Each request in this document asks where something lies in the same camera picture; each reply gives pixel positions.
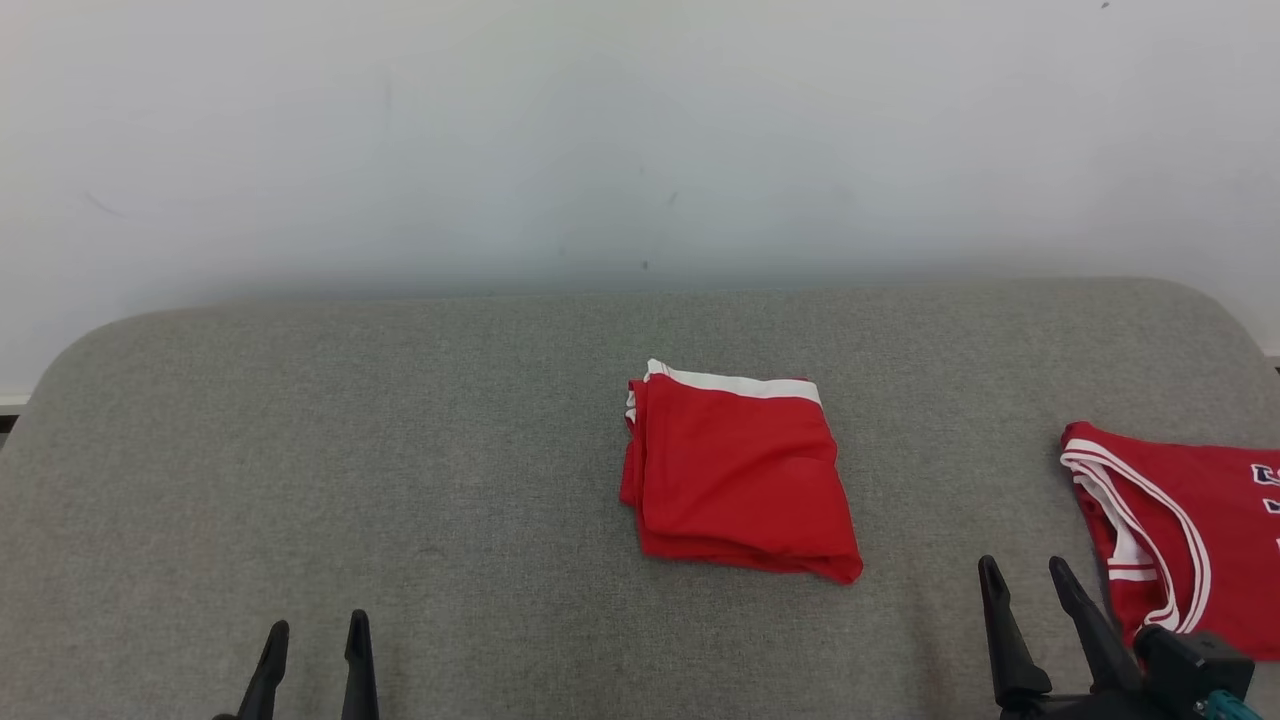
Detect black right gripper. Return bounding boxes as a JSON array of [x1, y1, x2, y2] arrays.
[[977, 555, 1162, 720]]

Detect red Bulls basketball jersey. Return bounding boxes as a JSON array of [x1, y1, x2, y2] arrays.
[[1060, 421, 1280, 662]]

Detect grey fabric sofa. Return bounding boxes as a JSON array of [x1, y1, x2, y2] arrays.
[[0, 277, 1280, 720]]

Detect teal right camera connector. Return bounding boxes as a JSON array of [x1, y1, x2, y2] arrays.
[[1196, 690, 1263, 720]]

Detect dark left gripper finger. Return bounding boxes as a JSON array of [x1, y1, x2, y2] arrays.
[[235, 620, 292, 720], [341, 610, 382, 720]]

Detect red shorts with white trim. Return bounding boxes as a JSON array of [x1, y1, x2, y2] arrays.
[[619, 359, 865, 586]]

